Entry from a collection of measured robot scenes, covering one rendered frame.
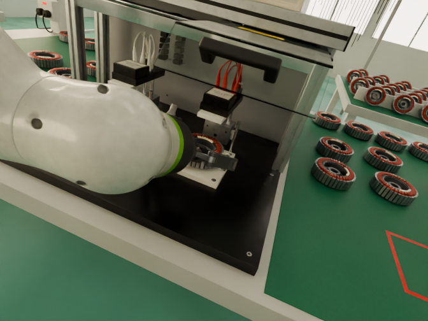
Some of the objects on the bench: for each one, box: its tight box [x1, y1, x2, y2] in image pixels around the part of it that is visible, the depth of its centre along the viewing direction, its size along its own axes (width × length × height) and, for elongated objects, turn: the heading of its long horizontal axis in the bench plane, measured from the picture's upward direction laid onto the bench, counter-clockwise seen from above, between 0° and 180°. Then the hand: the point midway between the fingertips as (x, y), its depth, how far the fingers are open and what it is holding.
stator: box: [187, 133, 224, 169], centre depth 61 cm, size 11×11×4 cm
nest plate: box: [177, 150, 236, 189], centre depth 62 cm, size 15×15×1 cm
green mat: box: [264, 117, 428, 321], centre depth 73 cm, size 94×61×1 cm, turn 143°
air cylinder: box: [203, 119, 236, 145], centre depth 73 cm, size 5×8×6 cm
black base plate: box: [0, 101, 281, 276], centre depth 66 cm, size 47×64×2 cm
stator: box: [317, 137, 354, 162], centre depth 85 cm, size 11×11×4 cm
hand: (199, 149), depth 60 cm, fingers open, 13 cm apart
